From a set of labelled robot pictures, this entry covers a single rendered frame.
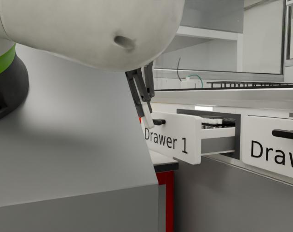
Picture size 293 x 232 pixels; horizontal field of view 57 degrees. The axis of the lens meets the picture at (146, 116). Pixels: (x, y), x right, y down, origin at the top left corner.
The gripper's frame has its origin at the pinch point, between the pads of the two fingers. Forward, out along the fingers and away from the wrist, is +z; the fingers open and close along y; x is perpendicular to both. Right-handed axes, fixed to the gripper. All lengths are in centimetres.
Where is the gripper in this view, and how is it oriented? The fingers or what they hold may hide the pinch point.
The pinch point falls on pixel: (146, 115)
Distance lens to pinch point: 70.2
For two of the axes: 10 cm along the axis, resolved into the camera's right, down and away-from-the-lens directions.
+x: 4.3, 0.7, -9.0
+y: -8.5, 3.7, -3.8
